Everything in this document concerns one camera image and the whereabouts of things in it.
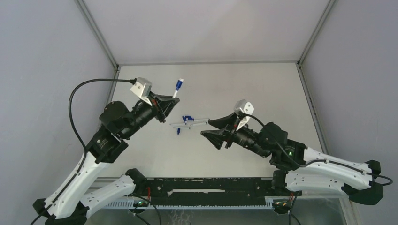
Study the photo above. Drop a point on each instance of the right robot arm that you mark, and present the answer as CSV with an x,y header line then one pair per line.
x,y
299,168

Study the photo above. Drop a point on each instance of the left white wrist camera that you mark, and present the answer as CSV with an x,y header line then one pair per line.
x,y
141,87

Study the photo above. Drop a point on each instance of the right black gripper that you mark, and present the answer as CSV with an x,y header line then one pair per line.
x,y
227,132

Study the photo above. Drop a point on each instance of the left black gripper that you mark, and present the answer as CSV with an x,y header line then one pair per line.
x,y
162,114

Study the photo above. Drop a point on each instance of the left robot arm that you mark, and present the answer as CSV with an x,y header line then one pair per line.
x,y
71,204

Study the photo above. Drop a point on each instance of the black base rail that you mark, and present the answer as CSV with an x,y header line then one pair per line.
x,y
208,192

